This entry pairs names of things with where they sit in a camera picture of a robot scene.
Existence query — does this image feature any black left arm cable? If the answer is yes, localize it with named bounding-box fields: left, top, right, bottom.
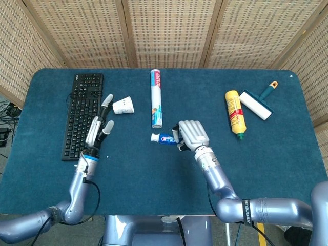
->
left=30, top=176, right=101, bottom=246

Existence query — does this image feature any black computer keyboard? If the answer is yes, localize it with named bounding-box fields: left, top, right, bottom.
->
left=61, top=73, right=105, bottom=161

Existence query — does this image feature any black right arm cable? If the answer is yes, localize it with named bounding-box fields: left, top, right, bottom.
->
left=206, top=188, right=275, bottom=246

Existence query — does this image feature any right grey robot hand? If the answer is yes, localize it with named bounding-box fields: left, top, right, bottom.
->
left=171, top=120, right=210, bottom=152

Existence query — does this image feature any black rounded object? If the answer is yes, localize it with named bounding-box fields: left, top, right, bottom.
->
left=283, top=227, right=312, bottom=246

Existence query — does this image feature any blue table cloth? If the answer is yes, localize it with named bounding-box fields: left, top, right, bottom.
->
left=0, top=68, right=328, bottom=216

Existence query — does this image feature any white lint roller teal handle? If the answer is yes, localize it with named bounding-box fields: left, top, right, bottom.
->
left=238, top=80, right=279, bottom=121

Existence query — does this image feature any black box with cables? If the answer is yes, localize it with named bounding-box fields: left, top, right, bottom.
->
left=0, top=99, right=23, bottom=148

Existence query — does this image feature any blue and white toothpaste tube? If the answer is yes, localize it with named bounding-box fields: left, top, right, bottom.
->
left=150, top=132, right=185, bottom=146

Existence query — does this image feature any black torso cable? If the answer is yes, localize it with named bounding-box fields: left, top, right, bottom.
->
left=176, top=217, right=186, bottom=246

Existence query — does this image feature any white printed roll tube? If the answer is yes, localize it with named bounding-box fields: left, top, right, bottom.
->
left=150, top=69, right=163, bottom=129

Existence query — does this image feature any white paper cup blue print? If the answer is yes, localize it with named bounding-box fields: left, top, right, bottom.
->
left=112, top=96, right=135, bottom=115

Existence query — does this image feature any silver-blue robot torso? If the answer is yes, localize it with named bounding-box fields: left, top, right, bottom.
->
left=102, top=215, right=213, bottom=246

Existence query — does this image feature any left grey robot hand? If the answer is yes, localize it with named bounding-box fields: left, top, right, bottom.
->
left=84, top=94, right=115, bottom=154

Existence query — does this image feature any black strap white lettering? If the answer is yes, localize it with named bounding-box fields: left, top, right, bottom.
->
left=240, top=198, right=253, bottom=226

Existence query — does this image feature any woven wooden folding screen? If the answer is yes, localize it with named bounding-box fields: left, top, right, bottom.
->
left=0, top=0, right=328, bottom=129

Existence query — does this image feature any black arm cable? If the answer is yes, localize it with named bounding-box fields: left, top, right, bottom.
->
left=30, top=176, right=101, bottom=246
left=206, top=188, right=275, bottom=246

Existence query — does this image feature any yellow bottle green cap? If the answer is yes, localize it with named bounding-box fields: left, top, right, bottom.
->
left=225, top=90, right=248, bottom=140

